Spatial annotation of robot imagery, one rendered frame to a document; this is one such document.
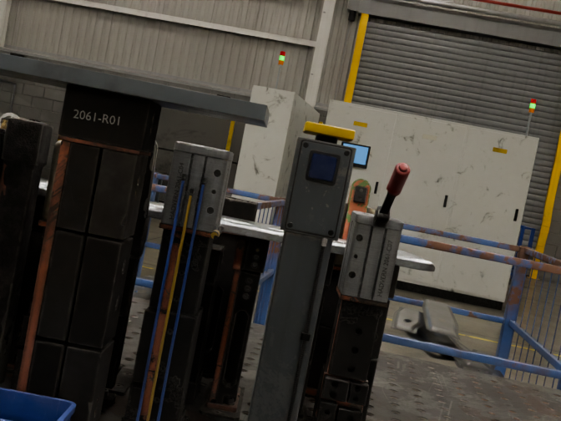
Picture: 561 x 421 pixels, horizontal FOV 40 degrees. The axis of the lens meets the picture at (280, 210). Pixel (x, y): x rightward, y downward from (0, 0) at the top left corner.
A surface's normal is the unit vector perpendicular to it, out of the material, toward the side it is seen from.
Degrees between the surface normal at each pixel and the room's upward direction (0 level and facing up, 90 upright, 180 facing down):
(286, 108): 90
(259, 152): 90
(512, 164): 90
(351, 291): 90
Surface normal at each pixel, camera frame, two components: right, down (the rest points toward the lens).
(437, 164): -0.11, 0.04
